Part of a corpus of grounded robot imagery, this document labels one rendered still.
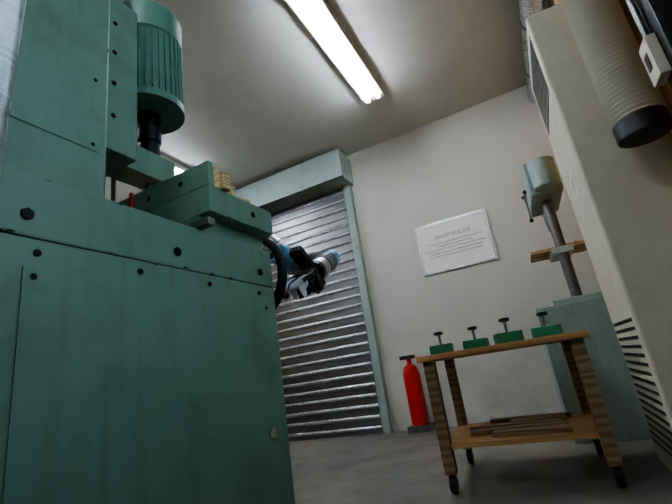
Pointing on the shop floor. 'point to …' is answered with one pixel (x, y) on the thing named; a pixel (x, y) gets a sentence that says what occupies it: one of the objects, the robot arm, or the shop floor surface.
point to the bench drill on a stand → (580, 315)
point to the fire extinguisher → (416, 398)
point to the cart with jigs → (560, 425)
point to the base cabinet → (136, 383)
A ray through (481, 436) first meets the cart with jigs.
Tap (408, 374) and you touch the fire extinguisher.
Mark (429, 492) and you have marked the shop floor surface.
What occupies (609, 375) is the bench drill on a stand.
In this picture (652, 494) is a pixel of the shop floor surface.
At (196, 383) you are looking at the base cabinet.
